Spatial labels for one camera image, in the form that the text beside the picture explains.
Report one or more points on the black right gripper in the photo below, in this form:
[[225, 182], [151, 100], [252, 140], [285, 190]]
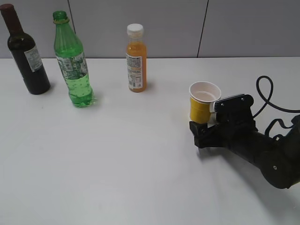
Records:
[[236, 133]]

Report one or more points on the yellow paper cup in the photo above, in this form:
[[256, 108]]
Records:
[[202, 94]]

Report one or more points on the green sprite bottle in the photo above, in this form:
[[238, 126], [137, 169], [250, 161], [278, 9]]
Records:
[[72, 62]]

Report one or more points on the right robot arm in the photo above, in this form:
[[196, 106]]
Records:
[[278, 158]]

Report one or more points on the orange juice bottle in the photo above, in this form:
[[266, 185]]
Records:
[[136, 56]]

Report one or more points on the dark red wine bottle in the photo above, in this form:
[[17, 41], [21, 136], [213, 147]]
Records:
[[25, 53]]

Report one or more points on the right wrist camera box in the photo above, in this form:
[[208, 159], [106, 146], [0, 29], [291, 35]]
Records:
[[233, 105]]

